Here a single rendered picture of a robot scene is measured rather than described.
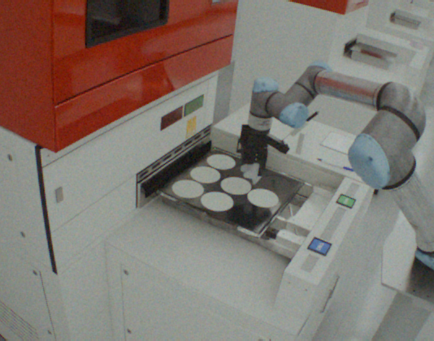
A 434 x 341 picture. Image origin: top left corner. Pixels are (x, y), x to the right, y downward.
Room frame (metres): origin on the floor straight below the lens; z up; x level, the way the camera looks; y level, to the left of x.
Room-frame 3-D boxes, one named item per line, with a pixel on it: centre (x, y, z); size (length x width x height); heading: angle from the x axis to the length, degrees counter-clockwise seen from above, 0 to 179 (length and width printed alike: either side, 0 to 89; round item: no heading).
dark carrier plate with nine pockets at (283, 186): (1.27, -0.06, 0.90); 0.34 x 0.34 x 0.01; 64
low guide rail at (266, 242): (1.13, -0.06, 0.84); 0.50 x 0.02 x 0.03; 64
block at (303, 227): (1.10, -0.27, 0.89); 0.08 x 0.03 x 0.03; 64
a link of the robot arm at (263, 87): (1.28, -0.11, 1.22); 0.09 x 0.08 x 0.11; 40
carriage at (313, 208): (1.17, -0.31, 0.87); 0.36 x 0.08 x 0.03; 154
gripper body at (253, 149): (1.28, -0.10, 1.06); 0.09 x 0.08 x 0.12; 106
